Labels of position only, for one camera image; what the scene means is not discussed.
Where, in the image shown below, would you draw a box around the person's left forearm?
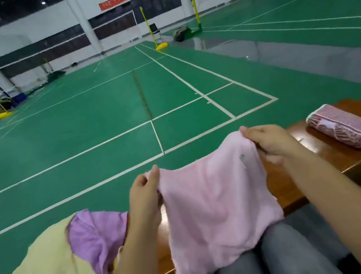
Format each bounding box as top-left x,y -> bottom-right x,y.
97,220 -> 168,274

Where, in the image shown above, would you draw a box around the badminton net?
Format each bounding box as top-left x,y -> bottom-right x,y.
0,8 -> 151,84

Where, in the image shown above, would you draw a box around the person's right hand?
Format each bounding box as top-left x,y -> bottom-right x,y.
237,117 -> 307,172

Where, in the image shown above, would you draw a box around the person's left hand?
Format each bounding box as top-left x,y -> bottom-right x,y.
123,164 -> 171,238

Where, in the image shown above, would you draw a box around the red patterned towel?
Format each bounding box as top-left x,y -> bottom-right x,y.
304,98 -> 361,157

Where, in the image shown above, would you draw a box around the brown wooden bench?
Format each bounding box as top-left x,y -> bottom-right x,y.
135,96 -> 361,274

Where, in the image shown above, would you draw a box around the black sports bag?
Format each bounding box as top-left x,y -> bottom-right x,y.
171,24 -> 195,44

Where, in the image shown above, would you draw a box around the purple towel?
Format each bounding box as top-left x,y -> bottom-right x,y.
63,204 -> 138,274

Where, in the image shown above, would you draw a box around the person's right forearm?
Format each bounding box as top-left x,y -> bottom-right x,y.
281,139 -> 361,274

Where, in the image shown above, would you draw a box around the person's grey trousers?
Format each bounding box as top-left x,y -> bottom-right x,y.
202,212 -> 346,274

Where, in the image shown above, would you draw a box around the dark folding chair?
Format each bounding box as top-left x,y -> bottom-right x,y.
148,21 -> 163,44

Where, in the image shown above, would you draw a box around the light pink towel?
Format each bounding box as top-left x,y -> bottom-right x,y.
142,125 -> 292,274

